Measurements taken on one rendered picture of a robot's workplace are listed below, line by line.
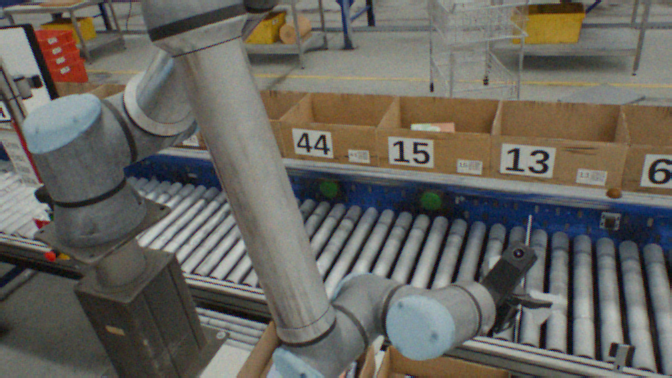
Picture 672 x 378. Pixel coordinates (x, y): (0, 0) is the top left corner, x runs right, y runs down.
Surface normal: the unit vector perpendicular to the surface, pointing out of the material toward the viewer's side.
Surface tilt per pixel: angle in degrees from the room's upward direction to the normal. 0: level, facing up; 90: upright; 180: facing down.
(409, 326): 64
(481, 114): 90
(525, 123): 90
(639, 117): 90
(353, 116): 89
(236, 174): 81
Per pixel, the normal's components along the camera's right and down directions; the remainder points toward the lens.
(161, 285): 0.92, 0.11
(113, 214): 0.65, -0.01
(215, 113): -0.15, 0.39
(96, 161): 0.74, 0.29
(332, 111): -0.36, 0.51
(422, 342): -0.68, 0.04
